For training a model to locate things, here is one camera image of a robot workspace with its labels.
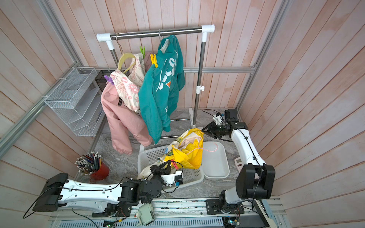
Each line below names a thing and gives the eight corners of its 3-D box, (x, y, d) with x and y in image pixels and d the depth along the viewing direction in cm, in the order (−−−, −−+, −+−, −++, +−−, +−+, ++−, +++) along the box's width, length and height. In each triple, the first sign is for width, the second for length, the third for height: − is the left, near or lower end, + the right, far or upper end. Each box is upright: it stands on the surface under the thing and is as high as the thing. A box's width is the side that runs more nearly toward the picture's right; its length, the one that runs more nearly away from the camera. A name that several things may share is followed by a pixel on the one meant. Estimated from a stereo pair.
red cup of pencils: (89, 183, 84) (70, 172, 69) (96, 165, 91) (80, 151, 77) (106, 183, 84) (91, 172, 69) (112, 165, 91) (99, 151, 77)
